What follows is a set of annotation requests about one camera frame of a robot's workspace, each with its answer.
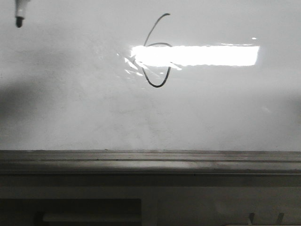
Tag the black and white whiteboard marker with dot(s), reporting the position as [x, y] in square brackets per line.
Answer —
[20, 11]

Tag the white whiteboard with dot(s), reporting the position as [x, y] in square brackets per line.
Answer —
[151, 75]

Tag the grey aluminium whiteboard tray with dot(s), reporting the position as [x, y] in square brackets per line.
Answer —
[151, 161]

